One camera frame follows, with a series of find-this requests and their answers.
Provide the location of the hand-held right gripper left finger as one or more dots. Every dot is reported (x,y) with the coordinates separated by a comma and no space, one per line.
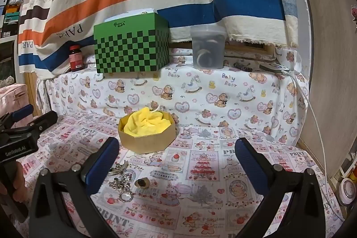
(103,162)

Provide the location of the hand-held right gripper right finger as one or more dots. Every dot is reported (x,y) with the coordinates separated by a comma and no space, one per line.
(249,162)

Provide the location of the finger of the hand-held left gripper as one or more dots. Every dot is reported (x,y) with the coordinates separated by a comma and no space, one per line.
(23,111)
(41,121)

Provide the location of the silver bangle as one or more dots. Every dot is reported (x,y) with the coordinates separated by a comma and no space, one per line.
(118,167)

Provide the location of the pile of silver jewelry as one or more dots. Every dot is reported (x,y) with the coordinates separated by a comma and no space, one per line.
(121,181)

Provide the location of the round silver pendant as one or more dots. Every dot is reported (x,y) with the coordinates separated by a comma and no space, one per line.
(126,197)

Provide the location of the gold octagonal box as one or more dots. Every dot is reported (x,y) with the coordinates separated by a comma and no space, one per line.
(147,141)

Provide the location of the yellow cloth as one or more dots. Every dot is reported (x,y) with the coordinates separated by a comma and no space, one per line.
(146,122)

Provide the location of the person's left hand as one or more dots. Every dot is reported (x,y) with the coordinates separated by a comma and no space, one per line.
(23,185)

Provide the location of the pink bag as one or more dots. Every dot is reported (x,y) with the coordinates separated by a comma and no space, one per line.
(14,98)

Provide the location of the pink print tablecloth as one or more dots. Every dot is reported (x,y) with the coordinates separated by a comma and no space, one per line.
(195,190)

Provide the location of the red pill bottle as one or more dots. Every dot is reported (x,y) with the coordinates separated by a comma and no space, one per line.
(75,58)

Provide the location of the bear print cloth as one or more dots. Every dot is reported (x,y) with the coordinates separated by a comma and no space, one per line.
(195,93)

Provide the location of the small black object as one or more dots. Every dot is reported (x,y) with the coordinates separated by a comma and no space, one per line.
(244,67)

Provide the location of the white charger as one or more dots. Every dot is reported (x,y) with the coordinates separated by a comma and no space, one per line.
(274,68)

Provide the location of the stack of storage boxes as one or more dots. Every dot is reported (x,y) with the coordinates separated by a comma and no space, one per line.
(11,12)

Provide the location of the round pink white object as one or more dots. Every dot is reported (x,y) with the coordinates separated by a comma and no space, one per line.
(348,190)

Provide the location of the red yellow toy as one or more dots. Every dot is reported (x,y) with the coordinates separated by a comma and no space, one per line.
(354,172)

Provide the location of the green checkered box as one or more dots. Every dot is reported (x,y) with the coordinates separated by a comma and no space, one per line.
(131,45)

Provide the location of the clear plastic container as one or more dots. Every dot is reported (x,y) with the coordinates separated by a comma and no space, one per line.
(207,47)

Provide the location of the wooden board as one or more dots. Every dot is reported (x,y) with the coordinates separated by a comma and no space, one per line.
(332,59)

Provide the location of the pink wall sticker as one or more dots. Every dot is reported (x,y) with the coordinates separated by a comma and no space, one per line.
(354,13)

